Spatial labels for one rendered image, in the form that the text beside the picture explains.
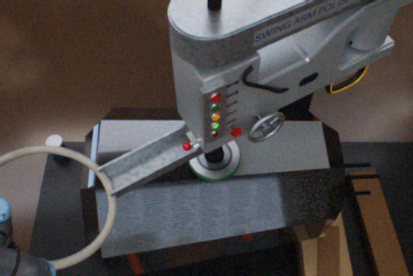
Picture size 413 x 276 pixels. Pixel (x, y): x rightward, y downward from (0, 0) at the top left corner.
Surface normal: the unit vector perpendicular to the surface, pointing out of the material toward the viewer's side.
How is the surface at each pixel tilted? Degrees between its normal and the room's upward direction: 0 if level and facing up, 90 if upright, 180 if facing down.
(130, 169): 2
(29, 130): 0
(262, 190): 45
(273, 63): 4
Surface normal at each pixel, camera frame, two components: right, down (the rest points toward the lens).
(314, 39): -0.56, -0.12
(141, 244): 0.06, 0.24
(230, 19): 0.00, -0.51
